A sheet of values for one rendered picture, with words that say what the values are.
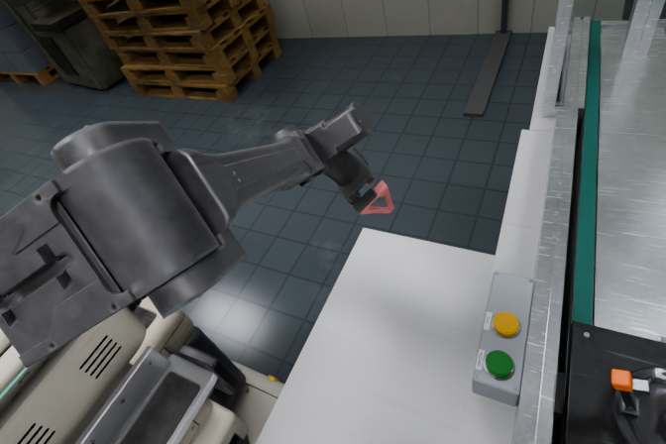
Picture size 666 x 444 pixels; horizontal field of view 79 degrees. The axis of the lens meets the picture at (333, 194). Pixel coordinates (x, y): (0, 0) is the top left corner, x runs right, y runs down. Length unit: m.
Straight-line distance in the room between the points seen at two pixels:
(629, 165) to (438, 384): 0.65
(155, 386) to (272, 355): 1.18
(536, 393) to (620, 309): 0.23
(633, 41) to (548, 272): 0.85
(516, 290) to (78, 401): 0.71
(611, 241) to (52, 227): 0.90
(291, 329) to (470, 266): 1.17
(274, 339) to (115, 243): 1.75
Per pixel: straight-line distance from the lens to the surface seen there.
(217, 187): 0.28
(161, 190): 0.24
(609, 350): 0.77
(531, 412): 0.72
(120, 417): 0.77
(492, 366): 0.73
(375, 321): 0.89
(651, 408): 0.73
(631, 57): 1.52
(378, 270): 0.96
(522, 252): 0.98
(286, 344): 1.93
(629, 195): 1.06
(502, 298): 0.79
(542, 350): 0.77
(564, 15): 1.20
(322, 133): 0.62
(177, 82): 4.05
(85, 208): 0.24
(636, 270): 0.93
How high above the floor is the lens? 1.64
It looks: 43 degrees down
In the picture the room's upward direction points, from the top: 18 degrees counter-clockwise
